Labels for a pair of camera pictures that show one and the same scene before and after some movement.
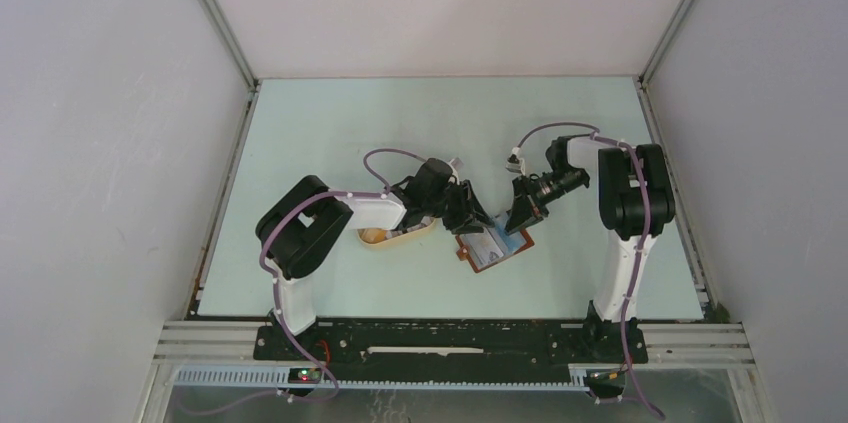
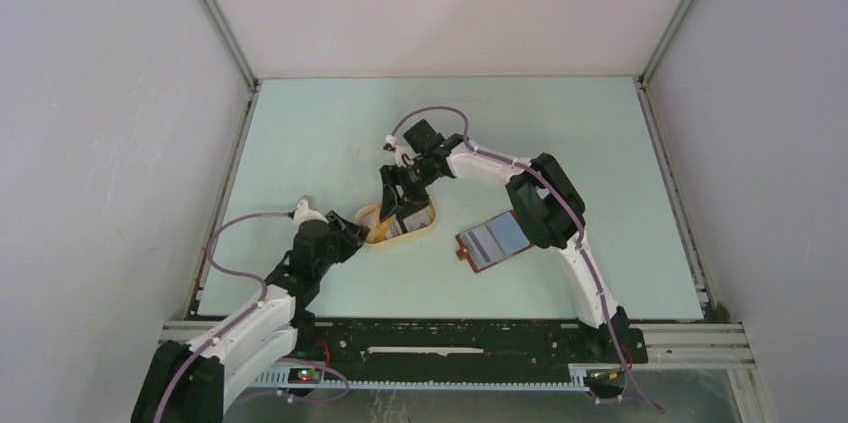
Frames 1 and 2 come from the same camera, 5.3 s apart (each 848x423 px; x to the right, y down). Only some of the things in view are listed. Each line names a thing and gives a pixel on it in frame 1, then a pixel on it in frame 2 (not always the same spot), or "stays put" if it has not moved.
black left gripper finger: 479,220 → 352,238
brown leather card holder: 487,249 stays put
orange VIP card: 372,235 stays put
